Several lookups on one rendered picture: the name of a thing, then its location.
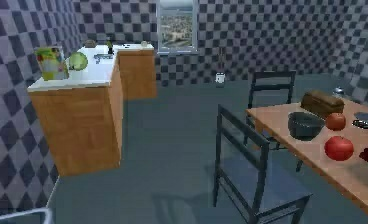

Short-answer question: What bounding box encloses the dark metal chair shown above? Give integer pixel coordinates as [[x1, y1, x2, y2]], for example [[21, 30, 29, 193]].
[[242, 70, 305, 173], [211, 103, 314, 224]]

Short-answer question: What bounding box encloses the wooden kitchen counter white top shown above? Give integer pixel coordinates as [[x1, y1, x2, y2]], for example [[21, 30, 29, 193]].
[[27, 45, 125, 178]]

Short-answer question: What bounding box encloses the wooden corner cabinet white top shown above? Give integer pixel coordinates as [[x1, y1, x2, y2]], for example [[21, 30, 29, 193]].
[[115, 43, 158, 102]]

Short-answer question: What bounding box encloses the window with city view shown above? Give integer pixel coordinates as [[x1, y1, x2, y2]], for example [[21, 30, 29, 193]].
[[156, 0, 200, 55]]

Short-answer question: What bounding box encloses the grey sink faucet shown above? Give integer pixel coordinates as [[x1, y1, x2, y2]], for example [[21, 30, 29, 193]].
[[93, 53, 114, 64]]

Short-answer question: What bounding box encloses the green lettuce head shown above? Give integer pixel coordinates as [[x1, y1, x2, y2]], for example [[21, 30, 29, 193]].
[[68, 51, 89, 72]]

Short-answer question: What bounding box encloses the dark grey bowl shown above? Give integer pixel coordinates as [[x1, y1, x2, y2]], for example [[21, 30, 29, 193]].
[[287, 111, 326, 142]]

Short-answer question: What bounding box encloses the colourful cereal box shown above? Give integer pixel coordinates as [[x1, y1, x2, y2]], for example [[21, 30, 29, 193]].
[[34, 45, 70, 82]]

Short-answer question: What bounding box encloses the small red tomato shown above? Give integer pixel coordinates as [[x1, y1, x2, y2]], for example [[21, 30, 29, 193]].
[[325, 112, 347, 132]]

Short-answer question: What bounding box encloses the large red apple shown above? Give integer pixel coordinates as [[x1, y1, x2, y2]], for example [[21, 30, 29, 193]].
[[323, 135, 355, 162]]

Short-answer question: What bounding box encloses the wooden dining table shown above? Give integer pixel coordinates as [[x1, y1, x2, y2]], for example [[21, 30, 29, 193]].
[[245, 97, 368, 221]]

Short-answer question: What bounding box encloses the black small dish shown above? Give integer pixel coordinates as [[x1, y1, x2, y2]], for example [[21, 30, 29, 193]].
[[351, 119, 368, 130]]

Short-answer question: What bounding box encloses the grey plate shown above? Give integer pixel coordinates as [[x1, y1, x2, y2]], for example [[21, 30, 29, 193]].
[[353, 111, 368, 124]]

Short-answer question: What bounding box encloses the grey bin rim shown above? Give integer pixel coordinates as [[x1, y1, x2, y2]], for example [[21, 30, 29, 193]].
[[0, 207, 55, 224]]

